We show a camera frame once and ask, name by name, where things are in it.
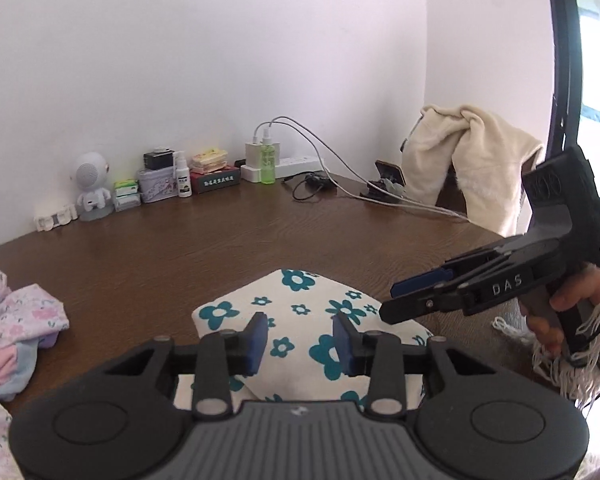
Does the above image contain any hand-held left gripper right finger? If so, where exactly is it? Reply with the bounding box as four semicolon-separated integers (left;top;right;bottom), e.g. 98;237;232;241
332;315;498;420

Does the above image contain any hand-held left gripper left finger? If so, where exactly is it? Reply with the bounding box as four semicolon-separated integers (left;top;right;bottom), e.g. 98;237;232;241
102;312;269;420

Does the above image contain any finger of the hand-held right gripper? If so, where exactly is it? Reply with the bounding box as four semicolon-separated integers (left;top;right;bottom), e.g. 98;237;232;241
391;246;511;297
379;265;506;325

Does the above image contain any cream teal floral top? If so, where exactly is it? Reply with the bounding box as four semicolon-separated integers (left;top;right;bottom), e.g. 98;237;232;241
172;268;433;411

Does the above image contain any person's right hand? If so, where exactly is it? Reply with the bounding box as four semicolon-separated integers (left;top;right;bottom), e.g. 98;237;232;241
525;266;600;356

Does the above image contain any black phone holder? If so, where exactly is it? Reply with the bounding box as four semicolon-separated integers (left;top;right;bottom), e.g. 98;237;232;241
360;177;403;205

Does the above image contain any cream fleece cloth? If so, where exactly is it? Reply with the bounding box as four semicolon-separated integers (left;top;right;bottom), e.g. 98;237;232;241
400;104;545;237

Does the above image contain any smartphone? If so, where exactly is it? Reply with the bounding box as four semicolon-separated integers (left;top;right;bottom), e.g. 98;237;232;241
375;160;406;187

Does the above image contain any white power strip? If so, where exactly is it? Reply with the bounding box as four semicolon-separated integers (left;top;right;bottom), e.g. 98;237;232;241
240;156;326;183

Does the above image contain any black box with white label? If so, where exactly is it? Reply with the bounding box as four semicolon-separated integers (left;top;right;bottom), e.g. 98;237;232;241
190;170;241;195

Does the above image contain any white spray bottle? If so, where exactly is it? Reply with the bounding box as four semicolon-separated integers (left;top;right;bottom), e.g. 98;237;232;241
175;151;192;199

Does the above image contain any green spray bottle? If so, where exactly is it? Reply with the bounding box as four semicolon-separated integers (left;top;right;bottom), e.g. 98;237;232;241
260;127;277;184

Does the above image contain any yellow packet stack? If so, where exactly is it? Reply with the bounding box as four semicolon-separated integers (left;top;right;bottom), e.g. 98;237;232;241
190;147;229;173

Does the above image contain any white charger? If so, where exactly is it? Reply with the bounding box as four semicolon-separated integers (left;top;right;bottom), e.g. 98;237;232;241
245;132;265;167

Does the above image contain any black small box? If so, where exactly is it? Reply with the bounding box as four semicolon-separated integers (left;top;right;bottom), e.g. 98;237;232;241
143;147;175;171

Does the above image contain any white robot toy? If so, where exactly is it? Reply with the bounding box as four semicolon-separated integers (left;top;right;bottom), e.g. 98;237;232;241
71;151;113;222

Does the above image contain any pink floral garment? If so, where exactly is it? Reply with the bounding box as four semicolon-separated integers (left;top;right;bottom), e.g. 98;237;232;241
0;260;71;480

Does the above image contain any white charging cable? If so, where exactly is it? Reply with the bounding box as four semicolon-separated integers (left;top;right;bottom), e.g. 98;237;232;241
254;116;473;223
265;116;473;223

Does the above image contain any black cable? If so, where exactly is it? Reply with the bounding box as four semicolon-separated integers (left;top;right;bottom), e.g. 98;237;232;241
292;172;337;202

